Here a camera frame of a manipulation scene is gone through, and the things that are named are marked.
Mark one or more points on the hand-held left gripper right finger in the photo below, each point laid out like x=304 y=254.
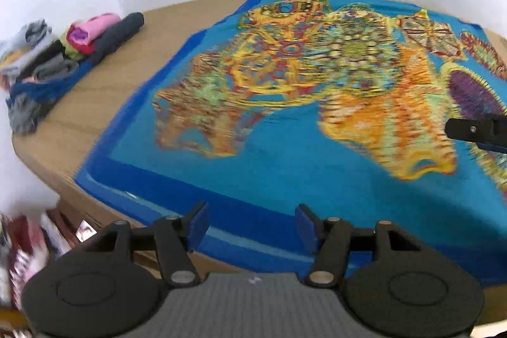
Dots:
x=307 y=229

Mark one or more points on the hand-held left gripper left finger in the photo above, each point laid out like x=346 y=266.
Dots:
x=200 y=223

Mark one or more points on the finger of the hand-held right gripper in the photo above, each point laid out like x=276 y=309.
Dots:
x=475 y=130
x=495 y=146

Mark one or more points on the blue printed cloth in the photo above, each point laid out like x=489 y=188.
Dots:
x=277 y=163

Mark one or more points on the shiny silver packet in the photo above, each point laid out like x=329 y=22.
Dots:
x=85 y=231

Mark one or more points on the blue folded cloth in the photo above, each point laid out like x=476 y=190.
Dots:
x=43 y=89

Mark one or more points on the small grey cloth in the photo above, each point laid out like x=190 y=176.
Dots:
x=23 y=114

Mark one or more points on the dark slate folded cloth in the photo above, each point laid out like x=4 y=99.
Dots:
x=117 y=33

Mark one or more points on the grey folded cloth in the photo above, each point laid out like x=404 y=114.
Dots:
x=55 y=69

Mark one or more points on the red folded cloth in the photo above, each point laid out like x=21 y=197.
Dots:
x=81 y=44

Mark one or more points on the green folded cloth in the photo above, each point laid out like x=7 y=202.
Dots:
x=70 y=51

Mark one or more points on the pink folded cloth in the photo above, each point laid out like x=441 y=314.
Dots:
x=101 y=23

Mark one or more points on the black folded cloth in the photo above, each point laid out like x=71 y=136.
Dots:
x=45 y=55

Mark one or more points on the white orange cloth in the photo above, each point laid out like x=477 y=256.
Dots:
x=12 y=63

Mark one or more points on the light grey crumpled cloth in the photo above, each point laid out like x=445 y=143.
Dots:
x=36 y=31

